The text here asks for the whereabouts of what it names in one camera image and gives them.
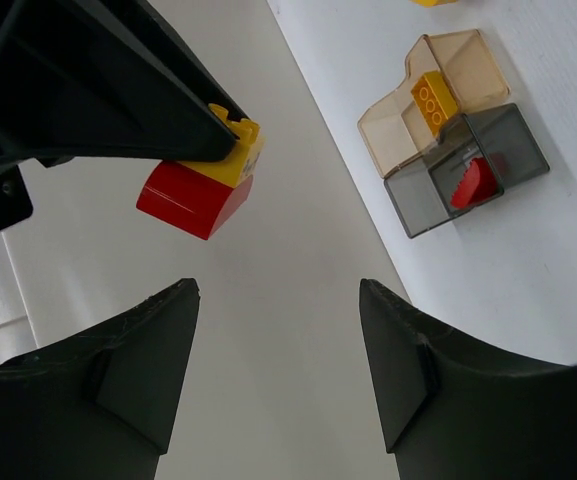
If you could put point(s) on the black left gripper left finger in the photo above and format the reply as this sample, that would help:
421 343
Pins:
100 404

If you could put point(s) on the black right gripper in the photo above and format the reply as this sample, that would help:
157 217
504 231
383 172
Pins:
100 79

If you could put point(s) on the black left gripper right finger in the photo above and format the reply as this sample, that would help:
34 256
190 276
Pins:
455 407

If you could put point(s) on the red curved lego brick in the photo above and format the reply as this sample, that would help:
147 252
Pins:
190 201

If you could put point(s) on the yellow lego brick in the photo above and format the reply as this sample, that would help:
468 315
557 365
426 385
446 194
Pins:
241 162
435 101

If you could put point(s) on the red yellow lego stack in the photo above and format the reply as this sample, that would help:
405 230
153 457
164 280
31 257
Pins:
433 3

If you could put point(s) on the clear tan plastic container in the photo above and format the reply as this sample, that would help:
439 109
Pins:
445 75

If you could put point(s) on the smoky grey plastic container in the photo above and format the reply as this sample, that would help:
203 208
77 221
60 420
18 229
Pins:
421 190

